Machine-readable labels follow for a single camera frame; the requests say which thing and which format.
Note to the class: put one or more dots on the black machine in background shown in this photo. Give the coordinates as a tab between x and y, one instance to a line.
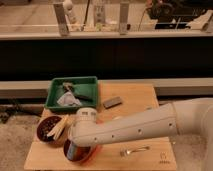
171	14

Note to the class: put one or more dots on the right grey metal post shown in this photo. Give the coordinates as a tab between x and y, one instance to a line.
123	17

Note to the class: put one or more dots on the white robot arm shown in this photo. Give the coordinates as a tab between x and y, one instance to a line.
193	116

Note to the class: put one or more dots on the metal fork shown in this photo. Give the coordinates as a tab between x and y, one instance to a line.
127	152

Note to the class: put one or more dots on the grey metal post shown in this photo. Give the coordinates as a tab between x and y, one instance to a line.
123	17
60	16

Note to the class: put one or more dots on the light wooden sticks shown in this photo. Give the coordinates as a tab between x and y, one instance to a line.
58	128

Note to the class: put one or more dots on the grey rectangular block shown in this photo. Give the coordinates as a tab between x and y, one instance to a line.
112	102

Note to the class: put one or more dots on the left grey metal post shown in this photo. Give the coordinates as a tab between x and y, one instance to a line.
60	16

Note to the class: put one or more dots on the brown wooden bowl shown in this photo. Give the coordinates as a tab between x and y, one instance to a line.
45	126

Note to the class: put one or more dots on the crumpled grey cloth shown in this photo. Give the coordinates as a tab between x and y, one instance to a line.
68	99

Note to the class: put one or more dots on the green plastic tray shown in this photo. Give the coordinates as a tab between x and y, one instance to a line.
87	86

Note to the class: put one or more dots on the black handled tool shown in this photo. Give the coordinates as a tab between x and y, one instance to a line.
70	87

